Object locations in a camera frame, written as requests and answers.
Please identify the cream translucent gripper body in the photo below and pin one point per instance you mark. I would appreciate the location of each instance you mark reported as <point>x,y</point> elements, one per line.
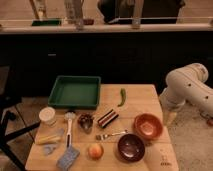
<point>168,117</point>

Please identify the green chili pepper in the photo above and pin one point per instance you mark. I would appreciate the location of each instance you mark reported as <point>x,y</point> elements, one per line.
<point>123,97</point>

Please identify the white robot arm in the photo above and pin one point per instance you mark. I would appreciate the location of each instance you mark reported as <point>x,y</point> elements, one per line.
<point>186,84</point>

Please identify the green plastic tray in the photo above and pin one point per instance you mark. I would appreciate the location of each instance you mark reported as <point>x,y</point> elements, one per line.
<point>75,92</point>

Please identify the orange bowl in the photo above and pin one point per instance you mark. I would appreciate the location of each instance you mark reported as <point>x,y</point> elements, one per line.
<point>148,126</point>

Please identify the dark brown bowl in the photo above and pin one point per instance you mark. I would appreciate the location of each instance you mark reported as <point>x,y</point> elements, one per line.
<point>131,148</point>

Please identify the black red striped block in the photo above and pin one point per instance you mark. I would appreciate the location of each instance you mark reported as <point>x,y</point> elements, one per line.
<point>106,119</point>

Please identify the orange apple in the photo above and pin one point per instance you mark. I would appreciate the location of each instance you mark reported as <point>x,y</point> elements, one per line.
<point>95,151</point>

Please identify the white dish brush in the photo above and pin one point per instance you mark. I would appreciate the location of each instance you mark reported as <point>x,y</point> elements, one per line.
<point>69,116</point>

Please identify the blue sponge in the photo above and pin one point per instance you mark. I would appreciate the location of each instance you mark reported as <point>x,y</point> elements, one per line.
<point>67,159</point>

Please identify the small blue plastic piece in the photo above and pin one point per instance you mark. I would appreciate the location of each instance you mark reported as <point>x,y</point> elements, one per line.
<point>48,149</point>

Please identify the yellow banana toy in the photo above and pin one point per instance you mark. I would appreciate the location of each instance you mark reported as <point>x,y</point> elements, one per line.
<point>50,138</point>

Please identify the green box on shelf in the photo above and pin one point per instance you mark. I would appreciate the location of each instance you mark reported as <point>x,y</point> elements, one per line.
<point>55,22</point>

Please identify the black office chair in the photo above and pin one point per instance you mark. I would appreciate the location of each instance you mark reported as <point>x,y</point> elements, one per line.
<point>7,101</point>

